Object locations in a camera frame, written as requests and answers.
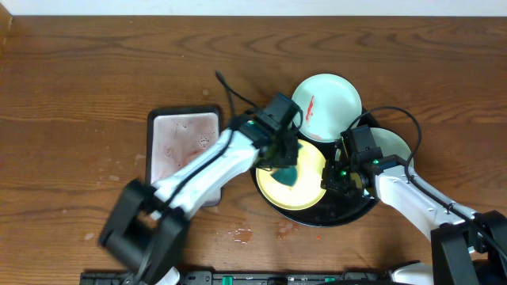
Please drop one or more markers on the rectangular black sponge tray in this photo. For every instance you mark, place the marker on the rectangular black sponge tray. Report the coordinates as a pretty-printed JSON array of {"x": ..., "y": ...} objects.
[{"x": 176, "y": 136}]

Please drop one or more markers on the yellow plate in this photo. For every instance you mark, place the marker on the yellow plate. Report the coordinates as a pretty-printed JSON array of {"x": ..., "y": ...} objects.
[{"x": 306, "y": 191}]

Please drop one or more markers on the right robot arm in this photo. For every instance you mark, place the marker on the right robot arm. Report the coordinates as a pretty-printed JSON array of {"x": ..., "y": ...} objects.
[{"x": 467, "y": 247}]

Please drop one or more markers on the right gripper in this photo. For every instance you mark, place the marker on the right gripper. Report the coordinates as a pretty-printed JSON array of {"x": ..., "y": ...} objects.
[{"x": 328, "y": 179}]

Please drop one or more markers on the light green plate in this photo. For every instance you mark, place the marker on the light green plate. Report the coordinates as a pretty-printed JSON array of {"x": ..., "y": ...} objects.
[
  {"x": 329, "y": 103},
  {"x": 390, "y": 143}
]

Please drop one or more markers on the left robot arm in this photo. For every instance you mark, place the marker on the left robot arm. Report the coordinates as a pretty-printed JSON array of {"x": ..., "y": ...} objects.
[{"x": 149, "y": 223}]

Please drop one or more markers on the round black tray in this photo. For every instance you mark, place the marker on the round black tray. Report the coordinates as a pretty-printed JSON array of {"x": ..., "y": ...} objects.
[{"x": 332, "y": 209}]

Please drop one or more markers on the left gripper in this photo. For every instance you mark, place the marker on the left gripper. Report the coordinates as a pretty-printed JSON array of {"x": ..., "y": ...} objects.
[{"x": 283, "y": 154}]

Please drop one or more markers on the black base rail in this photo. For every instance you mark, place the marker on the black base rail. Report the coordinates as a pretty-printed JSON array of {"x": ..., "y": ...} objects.
[{"x": 210, "y": 278}]

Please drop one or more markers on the green orange sponge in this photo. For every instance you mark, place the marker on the green orange sponge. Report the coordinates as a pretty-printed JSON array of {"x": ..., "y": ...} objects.
[{"x": 286, "y": 176}]

